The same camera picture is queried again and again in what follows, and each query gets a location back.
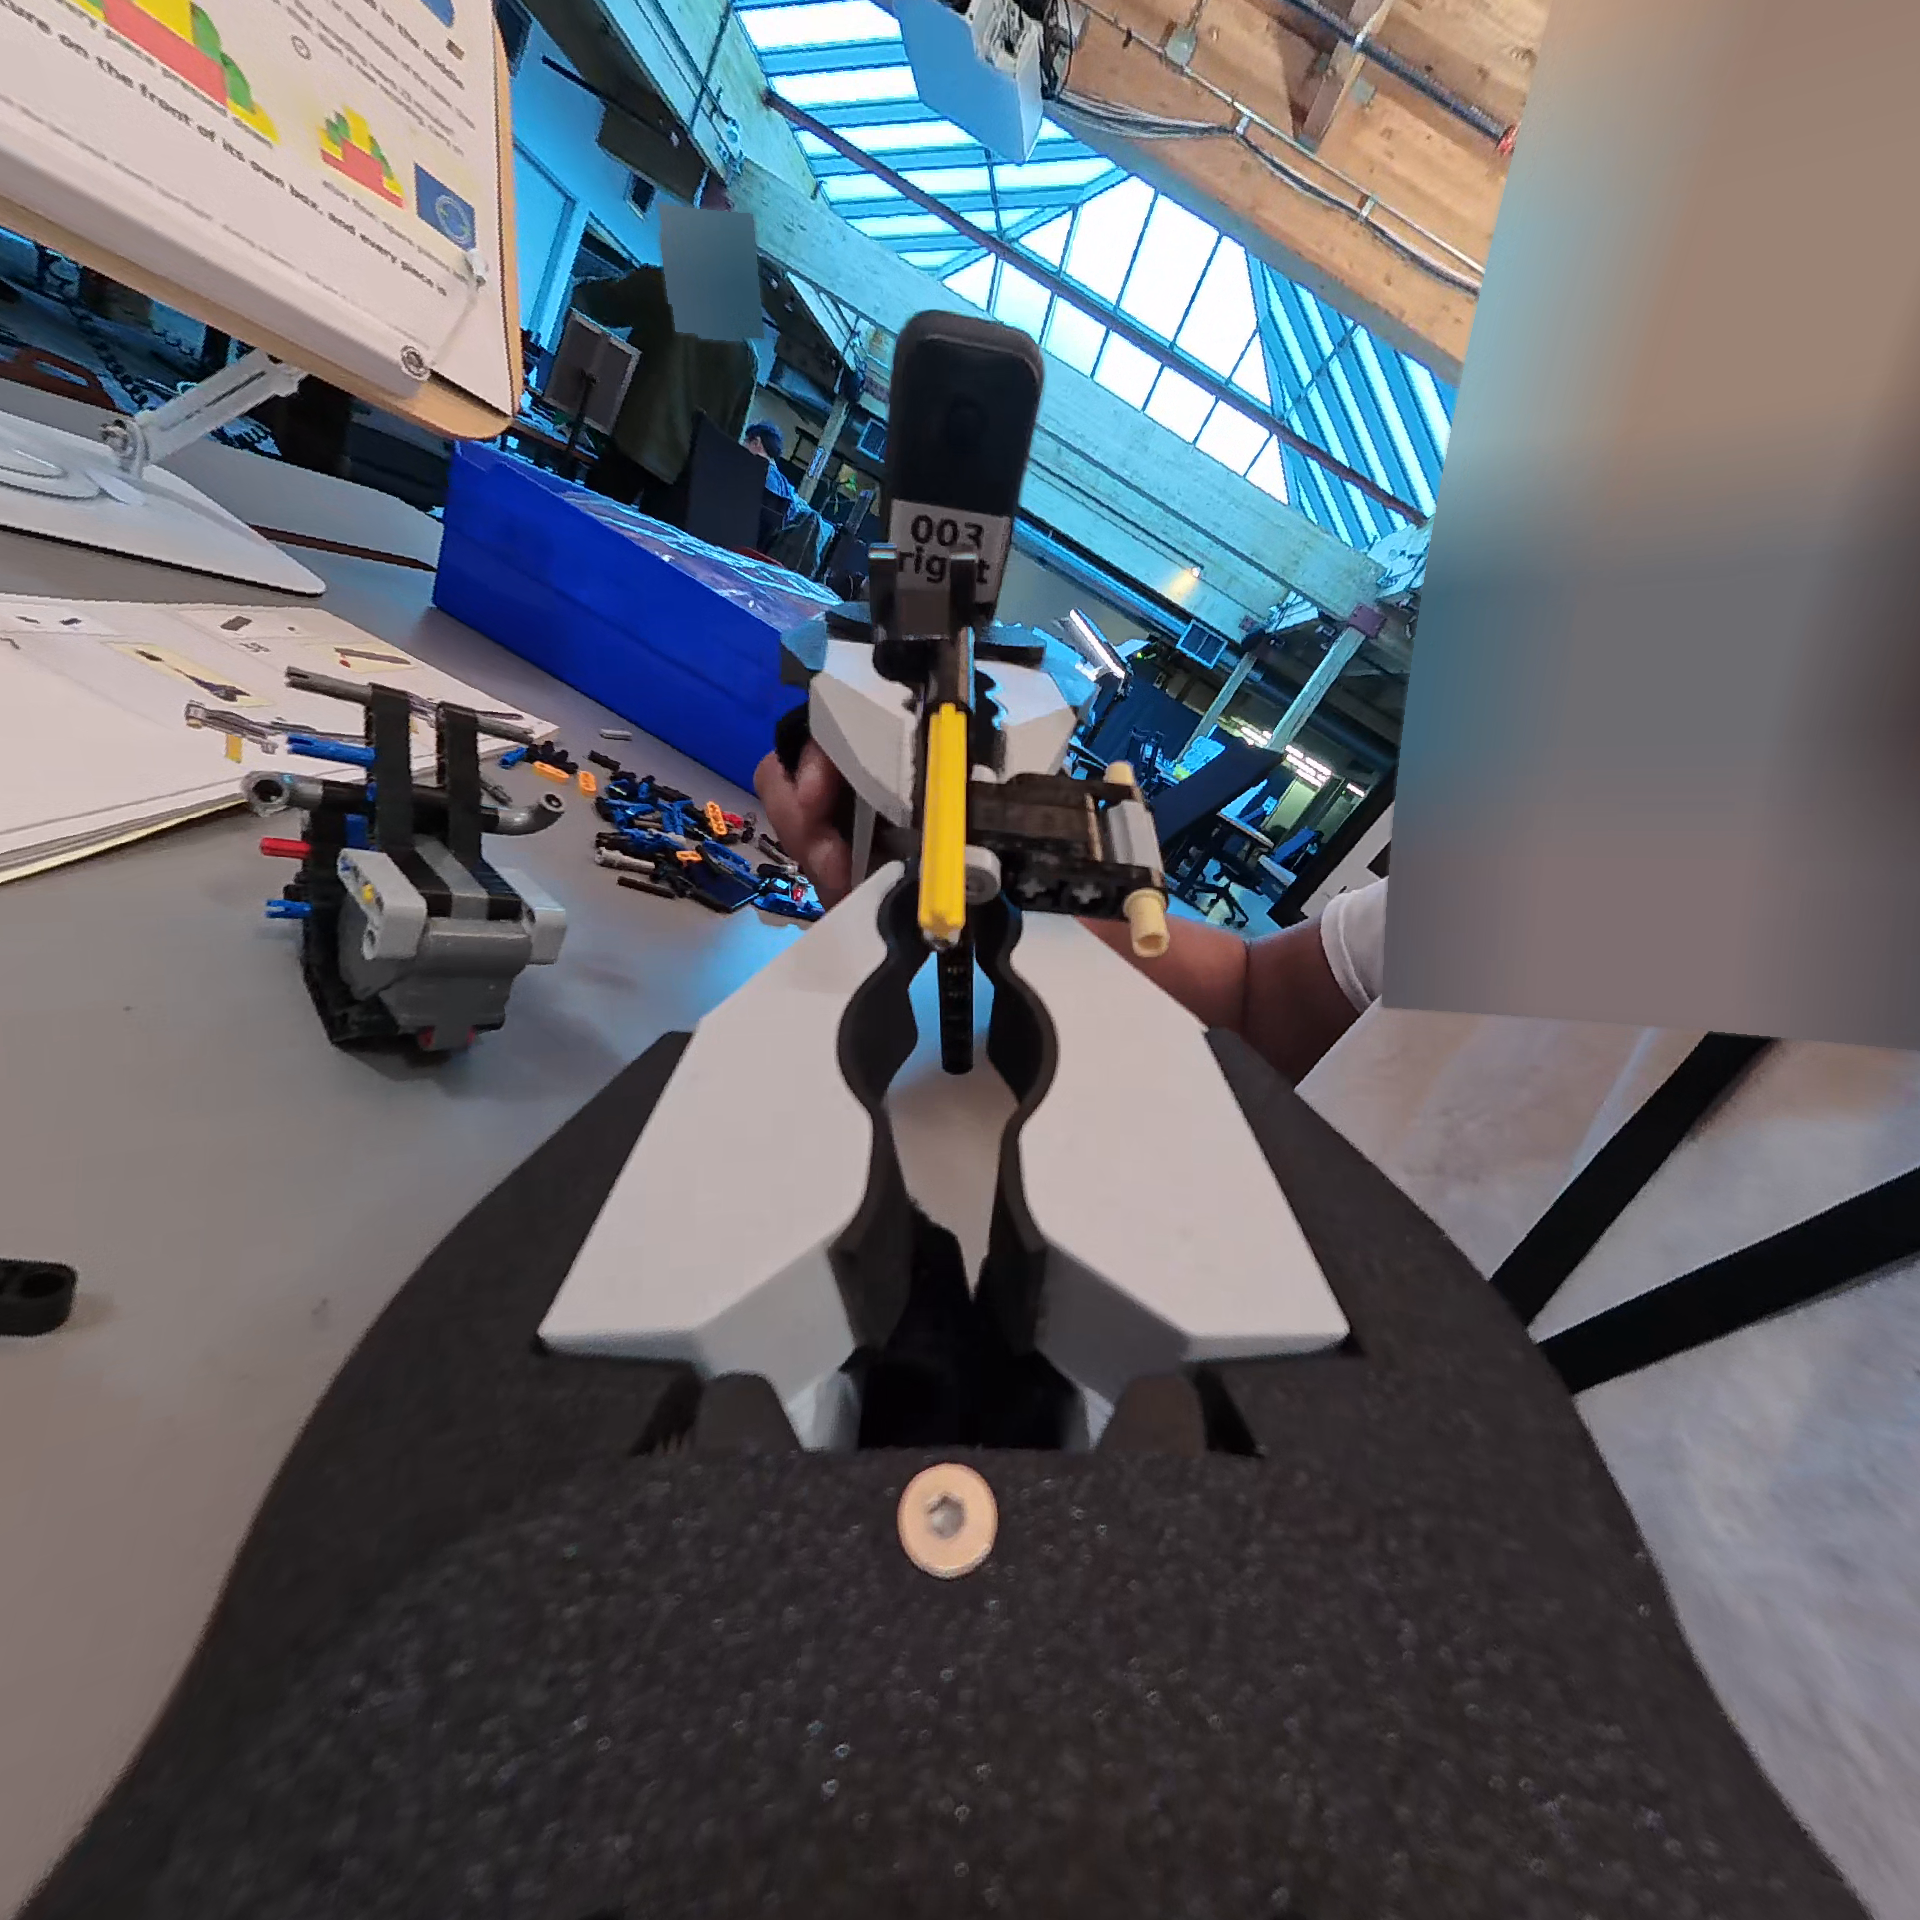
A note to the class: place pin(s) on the instruction sheet on wooden board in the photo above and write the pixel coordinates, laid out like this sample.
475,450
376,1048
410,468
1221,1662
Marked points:
224,149

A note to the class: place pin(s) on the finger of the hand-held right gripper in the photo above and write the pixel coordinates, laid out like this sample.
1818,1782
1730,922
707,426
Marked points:
864,734
1035,720

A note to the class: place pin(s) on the blue plastic bin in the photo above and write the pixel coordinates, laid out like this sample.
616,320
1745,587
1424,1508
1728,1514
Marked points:
570,599

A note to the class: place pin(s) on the person's right forearm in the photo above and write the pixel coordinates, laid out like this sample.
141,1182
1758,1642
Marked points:
1244,991

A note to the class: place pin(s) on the white ceiling unit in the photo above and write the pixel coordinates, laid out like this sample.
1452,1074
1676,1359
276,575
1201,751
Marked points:
977,76

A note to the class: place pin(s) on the white tablet stand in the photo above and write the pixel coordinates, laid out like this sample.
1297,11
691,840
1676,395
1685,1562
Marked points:
150,511

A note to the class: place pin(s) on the person's right hand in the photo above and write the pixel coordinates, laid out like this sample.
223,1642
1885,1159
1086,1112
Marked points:
810,818

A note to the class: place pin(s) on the pile of small lego pieces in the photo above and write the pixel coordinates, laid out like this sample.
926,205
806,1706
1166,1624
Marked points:
691,837

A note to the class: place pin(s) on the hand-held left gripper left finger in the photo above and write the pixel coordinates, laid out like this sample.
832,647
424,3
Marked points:
719,1183

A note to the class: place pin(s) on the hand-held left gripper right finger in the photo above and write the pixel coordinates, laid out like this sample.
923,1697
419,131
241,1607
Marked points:
1186,1183

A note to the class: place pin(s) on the grey lego chassis model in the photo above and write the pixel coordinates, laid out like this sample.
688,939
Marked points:
437,931

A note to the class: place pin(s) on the black lego beam assembly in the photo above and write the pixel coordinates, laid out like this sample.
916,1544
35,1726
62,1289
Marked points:
946,809

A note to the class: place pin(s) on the open lego instruction booklet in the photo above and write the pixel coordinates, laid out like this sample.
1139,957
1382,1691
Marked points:
120,749

